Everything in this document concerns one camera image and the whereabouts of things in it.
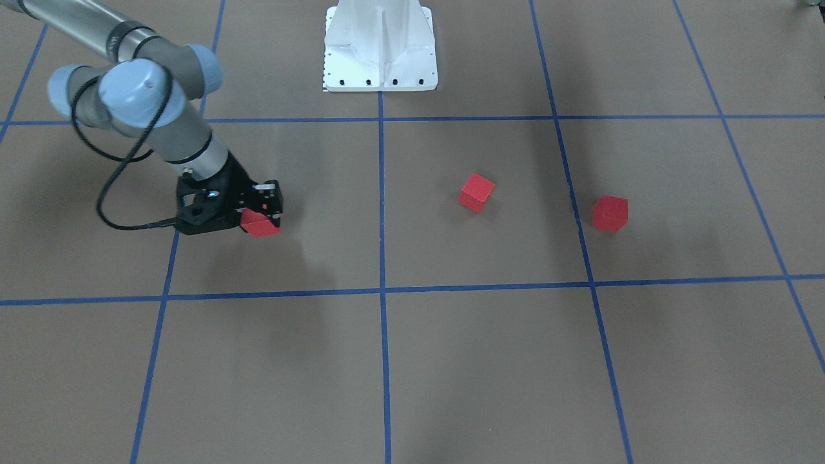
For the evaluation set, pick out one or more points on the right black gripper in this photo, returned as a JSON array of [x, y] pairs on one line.
[[240, 183]]

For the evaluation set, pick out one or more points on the red block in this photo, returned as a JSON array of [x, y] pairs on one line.
[[610, 213], [476, 192], [257, 224]]

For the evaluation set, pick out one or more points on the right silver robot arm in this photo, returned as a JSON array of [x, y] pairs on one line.
[[141, 105]]

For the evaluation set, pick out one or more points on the white pedestal column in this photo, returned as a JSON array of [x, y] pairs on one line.
[[379, 46]]

